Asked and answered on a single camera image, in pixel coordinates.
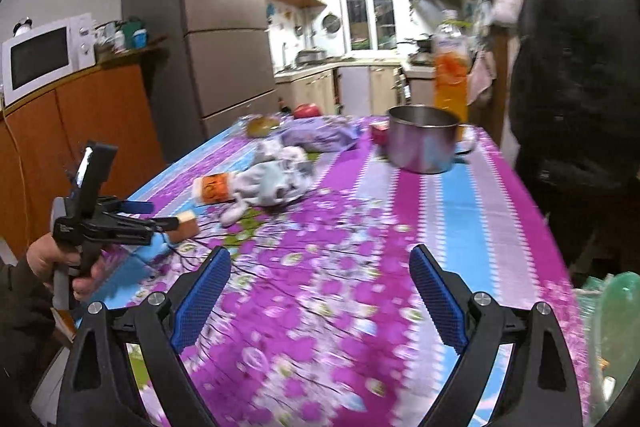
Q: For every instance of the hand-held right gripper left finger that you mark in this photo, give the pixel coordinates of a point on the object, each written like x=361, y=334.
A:
x=200, y=302

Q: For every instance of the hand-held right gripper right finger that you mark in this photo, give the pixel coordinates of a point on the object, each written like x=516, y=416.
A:
x=440, y=302

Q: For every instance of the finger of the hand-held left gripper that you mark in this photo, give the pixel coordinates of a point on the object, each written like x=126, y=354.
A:
x=135, y=206
x=145, y=227

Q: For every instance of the yellow sponge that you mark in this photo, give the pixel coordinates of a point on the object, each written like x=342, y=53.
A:
x=187, y=227

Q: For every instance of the silver snack bag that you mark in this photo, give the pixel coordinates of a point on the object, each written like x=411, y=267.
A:
x=270, y=187

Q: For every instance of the green lined trash bin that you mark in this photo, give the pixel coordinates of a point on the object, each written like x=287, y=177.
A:
x=615, y=337

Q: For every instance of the person's left forearm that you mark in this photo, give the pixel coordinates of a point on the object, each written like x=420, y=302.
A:
x=25, y=337

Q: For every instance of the person's left hand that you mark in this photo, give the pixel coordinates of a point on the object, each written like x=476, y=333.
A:
x=42, y=257

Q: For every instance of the orange wooden cabinet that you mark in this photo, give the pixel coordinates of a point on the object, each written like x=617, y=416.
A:
x=100, y=127

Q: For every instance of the small orange label packet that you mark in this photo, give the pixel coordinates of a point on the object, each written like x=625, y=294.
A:
x=215, y=189

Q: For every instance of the purple floral tablecloth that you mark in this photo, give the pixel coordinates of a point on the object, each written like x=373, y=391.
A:
x=350, y=257

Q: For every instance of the white microwave oven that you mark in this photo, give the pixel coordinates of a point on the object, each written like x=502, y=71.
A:
x=40, y=59

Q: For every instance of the small white bottle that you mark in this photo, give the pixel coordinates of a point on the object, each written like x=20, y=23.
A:
x=119, y=41

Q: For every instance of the yellow round fruit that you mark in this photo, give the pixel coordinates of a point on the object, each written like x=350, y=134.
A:
x=262, y=126

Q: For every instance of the crumpled white plastic bag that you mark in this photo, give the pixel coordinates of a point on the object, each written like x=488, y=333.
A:
x=287, y=154

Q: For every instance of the small white figurine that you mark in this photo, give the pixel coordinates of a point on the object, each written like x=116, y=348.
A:
x=22, y=28

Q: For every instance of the small red box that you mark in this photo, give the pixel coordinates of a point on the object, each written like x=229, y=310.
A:
x=379, y=134

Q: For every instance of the tall grey refrigerator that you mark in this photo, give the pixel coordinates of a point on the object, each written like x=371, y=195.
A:
x=220, y=32

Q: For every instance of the red apple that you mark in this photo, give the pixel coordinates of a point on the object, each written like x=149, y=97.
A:
x=306, y=111

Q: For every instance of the purple plastic bag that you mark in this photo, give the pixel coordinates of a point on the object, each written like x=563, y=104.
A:
x=320, y=134

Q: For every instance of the orange juice bottle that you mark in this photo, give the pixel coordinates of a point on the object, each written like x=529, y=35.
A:
x=450, y=77

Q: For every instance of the hanging pale towel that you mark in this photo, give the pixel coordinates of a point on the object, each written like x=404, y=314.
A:
x=481, y=79

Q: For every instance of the steel dish basin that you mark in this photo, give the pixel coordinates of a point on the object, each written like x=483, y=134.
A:
x=310, y=56

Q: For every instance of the kitchen base cabinets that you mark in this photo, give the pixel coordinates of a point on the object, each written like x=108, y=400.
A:
x=350, y=87

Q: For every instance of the black wok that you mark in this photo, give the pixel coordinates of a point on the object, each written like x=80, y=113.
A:
x=421, y=47

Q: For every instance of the hanging round pan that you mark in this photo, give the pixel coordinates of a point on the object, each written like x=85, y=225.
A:
x=331, y=23

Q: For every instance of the kitchen window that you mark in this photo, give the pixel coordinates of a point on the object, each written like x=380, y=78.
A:
x=367, y=12

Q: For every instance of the range hood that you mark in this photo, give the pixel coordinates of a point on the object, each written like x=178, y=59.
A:
x=427, y=2

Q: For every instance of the hanging clear plastic bag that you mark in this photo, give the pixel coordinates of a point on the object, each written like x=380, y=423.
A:
x=507, y=4

